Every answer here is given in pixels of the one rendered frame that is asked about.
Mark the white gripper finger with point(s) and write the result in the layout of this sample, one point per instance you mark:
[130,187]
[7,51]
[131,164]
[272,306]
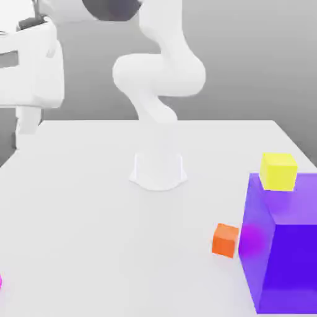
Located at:
[28,121]

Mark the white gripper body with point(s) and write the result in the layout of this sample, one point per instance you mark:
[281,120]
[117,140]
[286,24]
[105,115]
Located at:
[37,79]

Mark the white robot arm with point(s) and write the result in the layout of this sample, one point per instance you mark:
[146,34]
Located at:
[158,74]

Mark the small orange cube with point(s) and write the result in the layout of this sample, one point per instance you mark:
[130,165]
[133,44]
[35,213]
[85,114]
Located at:
[224,241]

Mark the small yellow cube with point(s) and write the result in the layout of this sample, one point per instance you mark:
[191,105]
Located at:
[277,173]

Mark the large purple box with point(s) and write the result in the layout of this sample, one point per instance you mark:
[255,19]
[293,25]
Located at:
[284,260]

